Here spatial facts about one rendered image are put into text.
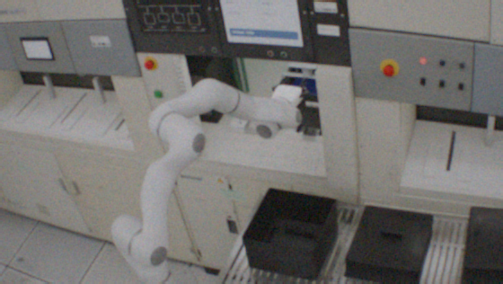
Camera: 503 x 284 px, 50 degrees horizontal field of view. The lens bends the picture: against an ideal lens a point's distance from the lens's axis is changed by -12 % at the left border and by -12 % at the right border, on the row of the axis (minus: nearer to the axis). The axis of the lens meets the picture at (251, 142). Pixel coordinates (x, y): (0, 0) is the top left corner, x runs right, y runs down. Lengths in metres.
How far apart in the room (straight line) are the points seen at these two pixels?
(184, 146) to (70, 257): 2.01
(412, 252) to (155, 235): 0.91
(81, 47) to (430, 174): 1.56
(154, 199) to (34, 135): 1.48
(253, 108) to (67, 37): 0.96
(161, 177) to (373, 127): 0.80
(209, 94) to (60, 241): 2.16
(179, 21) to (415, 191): 1.13
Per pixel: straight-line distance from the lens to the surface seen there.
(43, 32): 2.69
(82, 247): 3.72
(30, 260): 3.82
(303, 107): 2.50
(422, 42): 1.96
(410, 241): 2.19
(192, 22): 2.21
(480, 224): 2.07
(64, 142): 3.12
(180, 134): 1.82
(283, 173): 2.50
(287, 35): 2.08
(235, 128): 2.71
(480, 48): 1.94
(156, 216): 1.91
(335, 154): 2.27
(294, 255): 2.13
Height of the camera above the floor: 2.52
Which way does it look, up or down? 38 degrees down
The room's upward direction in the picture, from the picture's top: 11 degrees counter-clockwise
